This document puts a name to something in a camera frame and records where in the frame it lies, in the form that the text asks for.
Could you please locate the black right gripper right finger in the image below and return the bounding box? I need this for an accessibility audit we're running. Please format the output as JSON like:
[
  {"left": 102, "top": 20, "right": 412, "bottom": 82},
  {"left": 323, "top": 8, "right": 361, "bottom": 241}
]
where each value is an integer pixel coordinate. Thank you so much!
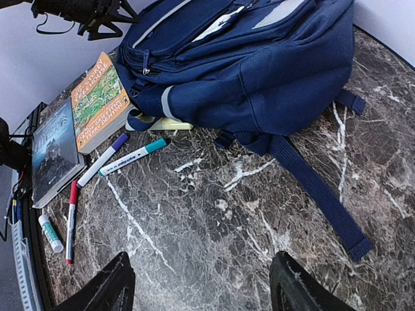
[{"left": 269, "top": 251, "right": 352, "bottom": 310}]

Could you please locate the orange Treehouse book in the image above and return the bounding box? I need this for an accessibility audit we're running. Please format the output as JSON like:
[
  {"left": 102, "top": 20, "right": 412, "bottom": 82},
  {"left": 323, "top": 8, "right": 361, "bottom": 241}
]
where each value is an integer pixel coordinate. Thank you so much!
[{"left": 71, "top": 52, "right": 132, "bottom": 155}]

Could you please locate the teal capped white marker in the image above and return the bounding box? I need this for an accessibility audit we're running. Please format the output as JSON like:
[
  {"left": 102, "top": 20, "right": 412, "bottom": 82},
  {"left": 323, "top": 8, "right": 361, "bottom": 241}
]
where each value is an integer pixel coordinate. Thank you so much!
[{"left": 99, "top": 138, "right": 169, "bottom": 176}]

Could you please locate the white slotted cable duct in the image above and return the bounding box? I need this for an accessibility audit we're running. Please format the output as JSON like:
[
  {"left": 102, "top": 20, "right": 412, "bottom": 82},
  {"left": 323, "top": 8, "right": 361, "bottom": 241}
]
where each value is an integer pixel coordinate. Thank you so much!
[{"left": 11, "top": 197, "right": 43, "bottom": 310}]

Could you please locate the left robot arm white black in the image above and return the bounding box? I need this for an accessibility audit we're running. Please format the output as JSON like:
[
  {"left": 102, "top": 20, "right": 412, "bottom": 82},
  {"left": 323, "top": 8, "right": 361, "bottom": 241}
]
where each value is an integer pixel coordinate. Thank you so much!
[{"left": 31, "top": 0, "right": 140, "bottom": 41}]

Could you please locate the purple capped white marker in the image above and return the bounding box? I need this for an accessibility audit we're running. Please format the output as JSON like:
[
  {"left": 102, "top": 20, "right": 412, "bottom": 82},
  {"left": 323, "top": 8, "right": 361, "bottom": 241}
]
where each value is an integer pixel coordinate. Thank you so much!
[{"left": 77, "top": 133, "right": 130, "bottom": 189}]

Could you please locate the navy blue student backpack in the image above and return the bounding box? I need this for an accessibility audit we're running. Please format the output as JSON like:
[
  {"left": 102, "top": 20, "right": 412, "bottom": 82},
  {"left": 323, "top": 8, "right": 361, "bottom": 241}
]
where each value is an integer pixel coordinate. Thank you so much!
[{"left": 116, "top": 1, "right": 372, "bottom": 260}]

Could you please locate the dark Wuthering Heights book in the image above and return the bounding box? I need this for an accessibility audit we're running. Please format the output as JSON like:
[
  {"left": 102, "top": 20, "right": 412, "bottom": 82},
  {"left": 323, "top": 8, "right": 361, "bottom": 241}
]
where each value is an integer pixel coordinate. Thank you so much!
[{"left": 32, "top": 98, "right": 87, "bottom": 209}]

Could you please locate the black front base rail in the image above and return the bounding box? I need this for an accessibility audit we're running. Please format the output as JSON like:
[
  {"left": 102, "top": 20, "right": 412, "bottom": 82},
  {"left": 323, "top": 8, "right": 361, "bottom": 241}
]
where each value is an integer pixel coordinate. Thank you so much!
[{"left": 5, "top": 102, "right": 56, "bottom": 310}]

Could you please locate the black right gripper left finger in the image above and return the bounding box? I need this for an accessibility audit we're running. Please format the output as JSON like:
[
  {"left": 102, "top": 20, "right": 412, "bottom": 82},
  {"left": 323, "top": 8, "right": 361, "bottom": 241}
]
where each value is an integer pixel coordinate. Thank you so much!
[{"left": 54, "top": 251, "right": 136, "bottom": 310}]

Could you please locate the red capped white marker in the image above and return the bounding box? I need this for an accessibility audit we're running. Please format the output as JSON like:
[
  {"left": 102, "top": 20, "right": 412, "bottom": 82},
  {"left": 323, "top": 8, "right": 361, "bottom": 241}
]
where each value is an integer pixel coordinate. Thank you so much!
[{"left": 65, "top": 180, "right": 79, "bottom": 264}]

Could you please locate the green white glue stick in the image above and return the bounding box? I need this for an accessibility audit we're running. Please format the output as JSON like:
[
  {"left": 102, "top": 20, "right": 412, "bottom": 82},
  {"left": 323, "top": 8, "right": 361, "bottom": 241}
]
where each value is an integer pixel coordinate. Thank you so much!
[{"left": 38, "top": 214, "right": 64, "bottom": 253}]

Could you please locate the yellow highlighter pen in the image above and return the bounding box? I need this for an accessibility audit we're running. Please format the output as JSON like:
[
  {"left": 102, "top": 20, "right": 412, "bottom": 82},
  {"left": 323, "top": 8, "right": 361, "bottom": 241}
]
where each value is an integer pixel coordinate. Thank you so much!
[{"left": 135, "top": 112, "right": 194, "bottom": 131}]

